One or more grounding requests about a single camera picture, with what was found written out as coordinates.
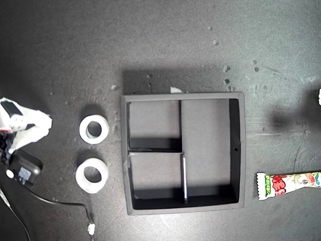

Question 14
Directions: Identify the black camera cable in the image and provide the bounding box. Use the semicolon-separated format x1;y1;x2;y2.
30;185;95;226

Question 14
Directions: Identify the black tray with wells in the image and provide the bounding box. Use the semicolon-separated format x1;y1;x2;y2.
120;91;245;216

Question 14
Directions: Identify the snack bar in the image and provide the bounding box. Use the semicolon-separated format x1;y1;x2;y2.
255;171;321;201

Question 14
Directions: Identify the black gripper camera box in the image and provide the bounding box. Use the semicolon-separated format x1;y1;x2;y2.
5;149;44;189

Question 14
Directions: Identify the thin black white cable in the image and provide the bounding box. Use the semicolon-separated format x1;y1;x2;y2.
0;188;32;241

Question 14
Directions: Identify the white tape roll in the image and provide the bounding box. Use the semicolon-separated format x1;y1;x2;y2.
75;157;109;194
79;114;110;145

